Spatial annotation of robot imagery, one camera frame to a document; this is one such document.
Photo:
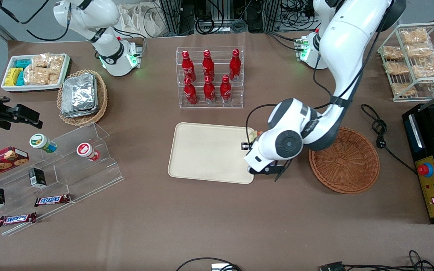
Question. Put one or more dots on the triangle sandwich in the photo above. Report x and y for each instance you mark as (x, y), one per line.
(257, 135)

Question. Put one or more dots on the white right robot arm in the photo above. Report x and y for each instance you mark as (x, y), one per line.
(89, 15)

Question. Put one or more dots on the cream plastic tray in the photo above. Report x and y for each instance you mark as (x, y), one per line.
(209, 150)

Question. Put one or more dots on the tan oval wicker basket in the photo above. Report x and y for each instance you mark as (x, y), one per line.
(102, 98)

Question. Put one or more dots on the brown round wicker basket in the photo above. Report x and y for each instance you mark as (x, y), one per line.
(345, 165)

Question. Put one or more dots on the white rectangular snack bin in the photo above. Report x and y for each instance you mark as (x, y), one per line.
(32, 88)

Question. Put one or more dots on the green sunflower lid cup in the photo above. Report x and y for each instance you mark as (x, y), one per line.
(40, 141)

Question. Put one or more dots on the teal snack packet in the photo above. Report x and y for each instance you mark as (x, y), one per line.
(20, 78)
(23, 63)

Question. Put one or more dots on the yellow snack packet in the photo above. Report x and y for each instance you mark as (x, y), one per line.
(11, 77)

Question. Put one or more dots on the clear bag of rice crisps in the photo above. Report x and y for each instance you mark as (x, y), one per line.
(40, 60)
(57, 63)
(54, 79)
(36, 76)

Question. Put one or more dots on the clear acrylic bottle rack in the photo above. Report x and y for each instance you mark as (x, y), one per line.
(217, 106)

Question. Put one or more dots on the silver foil wrapped pack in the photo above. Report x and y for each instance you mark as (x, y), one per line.
(77, 114)
(79, 92)

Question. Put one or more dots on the red tartan cookie box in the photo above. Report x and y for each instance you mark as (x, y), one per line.
(0, 162)

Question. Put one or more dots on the red cola bottle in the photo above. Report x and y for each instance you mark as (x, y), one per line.
(188, 67)
(235, 66)
(209, 91)
(225, 90)
(208, 66)
(190, 92)

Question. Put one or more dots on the red lid yogurt cup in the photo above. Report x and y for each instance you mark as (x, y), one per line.
(86, 149)

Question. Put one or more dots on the clear acrylic tiered stand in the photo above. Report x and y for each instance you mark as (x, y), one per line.
(70, 177)

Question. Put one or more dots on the Snickers chocolate bar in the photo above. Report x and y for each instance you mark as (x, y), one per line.
(16, 219)
(52, 200)

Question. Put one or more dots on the white cloth bag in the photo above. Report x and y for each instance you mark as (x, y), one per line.
(139, 19)

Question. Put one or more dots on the clear bag of brown snacks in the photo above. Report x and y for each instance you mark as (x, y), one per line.
(393, 52)
(414, 36)
(403, 89)
(428, 70)
(396, 68)
(420, 51)

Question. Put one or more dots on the black machine with yellow panel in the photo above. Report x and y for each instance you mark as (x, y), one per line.
(433, 188)

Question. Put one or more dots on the aluminium profile post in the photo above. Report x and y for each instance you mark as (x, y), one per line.
(271, 15)
(171, 17)

